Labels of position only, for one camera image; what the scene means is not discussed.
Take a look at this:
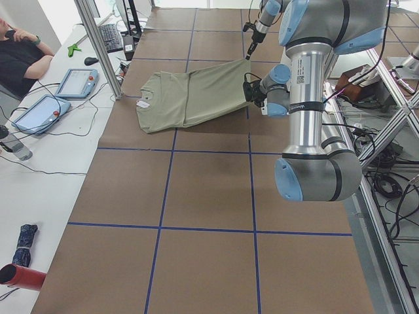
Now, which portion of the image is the green long-sleeve shirt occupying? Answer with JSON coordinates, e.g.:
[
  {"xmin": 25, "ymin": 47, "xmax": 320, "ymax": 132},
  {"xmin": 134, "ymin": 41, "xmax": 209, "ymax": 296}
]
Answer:
[{"xmin": 136, "ymin": 59, "xmax": 251, "ymax": 133}]

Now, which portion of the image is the white Miniso hang tag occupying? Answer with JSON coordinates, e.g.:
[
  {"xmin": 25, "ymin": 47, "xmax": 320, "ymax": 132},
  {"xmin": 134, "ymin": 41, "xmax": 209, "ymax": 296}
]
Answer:
[{"xmin": 137, "ymin": 99, "xmax": 150, "ymax": 109}]

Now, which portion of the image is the red cylinder bottle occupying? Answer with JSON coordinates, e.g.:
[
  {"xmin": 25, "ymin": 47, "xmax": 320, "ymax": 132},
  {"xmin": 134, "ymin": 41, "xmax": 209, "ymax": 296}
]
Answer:
[{"xmin": 1, "ymin": 264, "xmax": 46, "ymax": 291}]

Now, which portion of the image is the dark folded umbrella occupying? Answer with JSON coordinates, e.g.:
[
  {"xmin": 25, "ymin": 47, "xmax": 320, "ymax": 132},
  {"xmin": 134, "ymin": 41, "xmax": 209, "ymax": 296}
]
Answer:
[{"xmin": 12, "ymin": 224, "xmax": 38, "ymax": 268}]

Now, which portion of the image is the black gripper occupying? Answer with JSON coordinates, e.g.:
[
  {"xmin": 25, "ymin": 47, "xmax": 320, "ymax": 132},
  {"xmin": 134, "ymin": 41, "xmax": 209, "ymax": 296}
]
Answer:
[
  {"xmin": 252, "ymin": 93, "xmax": 267, "ymax": 108},
  {"xmin": 246, "ymin": 29, "xmax": 266, "ymax": 60}
]

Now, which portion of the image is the green plastic toy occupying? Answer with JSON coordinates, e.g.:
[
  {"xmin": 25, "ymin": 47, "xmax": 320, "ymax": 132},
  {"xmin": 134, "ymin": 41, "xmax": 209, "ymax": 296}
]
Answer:
[{"xmin": 67, "ymin": 43, "xmax": 82, "ymax": 58}]

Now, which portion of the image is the person in black shirt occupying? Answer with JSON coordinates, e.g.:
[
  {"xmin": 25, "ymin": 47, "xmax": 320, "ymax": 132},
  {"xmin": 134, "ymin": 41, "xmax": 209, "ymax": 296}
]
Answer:
[{"xmin": 1, "ymin": 20, "xmax": 54, "ymax": 99}]

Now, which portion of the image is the grey water bottle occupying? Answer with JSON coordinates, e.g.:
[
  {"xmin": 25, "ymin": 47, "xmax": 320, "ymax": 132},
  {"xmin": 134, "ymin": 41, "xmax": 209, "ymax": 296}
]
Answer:
[{"xmin": 0, "ymin": 125, "xmax": 33, "ymax": 161}]

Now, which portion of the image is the black keyboard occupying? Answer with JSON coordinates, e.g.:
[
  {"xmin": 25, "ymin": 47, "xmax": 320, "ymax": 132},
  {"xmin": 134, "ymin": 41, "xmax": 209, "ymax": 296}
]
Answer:
[{"xmin": 98, "ymin": 24, "xmax": 123, "ymax": 53}]

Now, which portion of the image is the black computer mouse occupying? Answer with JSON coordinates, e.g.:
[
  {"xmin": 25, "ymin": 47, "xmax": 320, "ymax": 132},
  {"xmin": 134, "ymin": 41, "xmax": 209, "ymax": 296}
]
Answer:
[{"xmin": 84, "ymin": 57, "xmax": 99, "ymax": 66}]

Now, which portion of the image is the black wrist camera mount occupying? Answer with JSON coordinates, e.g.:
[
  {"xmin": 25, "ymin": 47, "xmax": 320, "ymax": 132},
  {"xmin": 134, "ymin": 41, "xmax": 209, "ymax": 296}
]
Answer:
[{"xmin": 243, "ymin": 22, "xmax": 256, "ymax": 32}]

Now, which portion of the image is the upper blue teach pendant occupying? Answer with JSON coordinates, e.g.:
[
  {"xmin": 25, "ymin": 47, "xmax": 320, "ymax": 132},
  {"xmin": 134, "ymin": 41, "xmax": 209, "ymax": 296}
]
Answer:
[{"xmin": 55, "ymin": 69, "xmax": 98, "ymax": 99}]

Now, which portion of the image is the black box white label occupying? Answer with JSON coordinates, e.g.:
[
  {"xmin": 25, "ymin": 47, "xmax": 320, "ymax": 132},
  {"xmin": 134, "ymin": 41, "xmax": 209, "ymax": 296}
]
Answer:
[{"xmin": 122, "ymin": 35, "xmax": 136, "ymax": 61}]

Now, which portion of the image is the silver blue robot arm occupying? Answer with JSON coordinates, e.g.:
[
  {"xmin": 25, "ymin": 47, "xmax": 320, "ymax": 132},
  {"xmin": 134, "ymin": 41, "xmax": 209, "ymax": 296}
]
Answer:
[
  {"xmin": 243, "ymin": 0, "xmax": 290, "ymax": 60},
  {"xmin": 248, "ymin": 1, "xmax": 390, "ymax": 201}
]

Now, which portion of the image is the lower blue teach pendant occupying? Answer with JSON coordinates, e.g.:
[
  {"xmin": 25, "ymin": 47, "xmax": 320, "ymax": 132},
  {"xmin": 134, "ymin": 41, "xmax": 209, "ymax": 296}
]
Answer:
[{"xmin": 12, "ymin": 95, "xmax": 71, "ymax": 134}]

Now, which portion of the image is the blue teach pendant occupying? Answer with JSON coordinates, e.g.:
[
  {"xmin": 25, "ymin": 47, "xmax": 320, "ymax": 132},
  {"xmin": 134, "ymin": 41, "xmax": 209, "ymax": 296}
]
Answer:
[
  {"xmin": 12, "ymin": 95, "xmax": 71, "ymax": 134},
  {"xmin": 55, "ymin": 69, "xmax": 98, "ymax": 99}
]

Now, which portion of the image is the aluminium frame post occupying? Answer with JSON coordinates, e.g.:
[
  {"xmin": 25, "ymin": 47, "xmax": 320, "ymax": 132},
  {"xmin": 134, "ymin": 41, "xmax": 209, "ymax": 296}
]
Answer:
[{"xmin": 74, "ymin": 0, "xmax": 122, "ymax": 100}]

